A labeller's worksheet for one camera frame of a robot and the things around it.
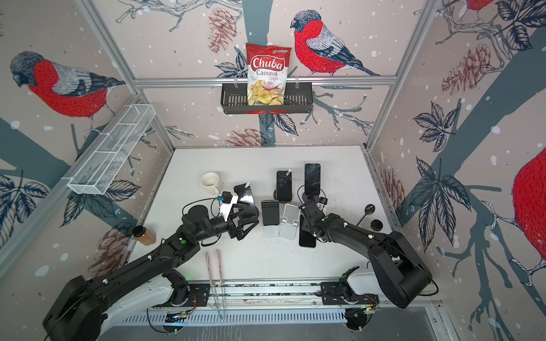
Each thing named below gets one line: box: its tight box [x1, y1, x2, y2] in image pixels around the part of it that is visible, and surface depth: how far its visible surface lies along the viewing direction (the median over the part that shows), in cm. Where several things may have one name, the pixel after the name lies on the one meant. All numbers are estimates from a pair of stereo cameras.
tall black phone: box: [304, 163, 322, 196], surface depth 95 cm
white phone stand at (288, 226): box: [278, 203, 301, 241], surface depth 89 cm
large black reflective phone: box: [233, 182, 256, 204], surface depth 90 cm
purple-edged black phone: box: [276, 170, 293, 202], surface depth 97 cm
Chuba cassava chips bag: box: [245, 42, 292, 106], surface depth 86 cm
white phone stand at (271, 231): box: [263, 225, 280, 238], surface depth 90 cm
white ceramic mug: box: [200, 171, 220, 196], surface depth 98 cm
